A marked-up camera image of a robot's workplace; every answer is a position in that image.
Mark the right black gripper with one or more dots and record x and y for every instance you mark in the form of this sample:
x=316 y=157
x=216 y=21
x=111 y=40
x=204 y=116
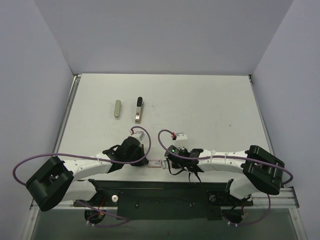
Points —
x=169 y=155

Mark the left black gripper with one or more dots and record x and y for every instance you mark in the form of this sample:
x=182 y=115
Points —
x=141 y=155

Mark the red staple box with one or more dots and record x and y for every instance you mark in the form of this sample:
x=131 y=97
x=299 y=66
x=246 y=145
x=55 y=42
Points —
x=154 y=163

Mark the grey black stapler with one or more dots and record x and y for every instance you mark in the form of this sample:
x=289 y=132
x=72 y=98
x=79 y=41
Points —
x=139 y=110

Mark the beige stapler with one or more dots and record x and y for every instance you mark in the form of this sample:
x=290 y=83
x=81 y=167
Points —
x=117 y=109

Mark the staple box tray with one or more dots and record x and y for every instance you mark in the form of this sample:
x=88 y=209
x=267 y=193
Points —
x=165 y=164

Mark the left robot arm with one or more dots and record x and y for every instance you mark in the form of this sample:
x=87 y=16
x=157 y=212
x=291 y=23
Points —
x=67 y=180

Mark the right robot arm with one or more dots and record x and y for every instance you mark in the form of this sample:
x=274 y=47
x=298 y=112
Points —
x=258 y=170

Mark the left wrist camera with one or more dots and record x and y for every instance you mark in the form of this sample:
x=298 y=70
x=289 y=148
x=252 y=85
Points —
x=139 y=135

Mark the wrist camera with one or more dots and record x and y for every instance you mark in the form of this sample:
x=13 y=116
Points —
x=139 y=135
x=179 y=136

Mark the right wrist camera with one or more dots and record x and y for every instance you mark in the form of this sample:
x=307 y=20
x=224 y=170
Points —
x=179 y=136

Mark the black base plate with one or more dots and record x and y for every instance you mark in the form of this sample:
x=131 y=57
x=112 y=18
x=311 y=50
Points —
x=151 y=200

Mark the aluminium frame rail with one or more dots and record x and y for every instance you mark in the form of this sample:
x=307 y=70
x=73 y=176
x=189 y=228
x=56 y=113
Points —
x=69 y=104

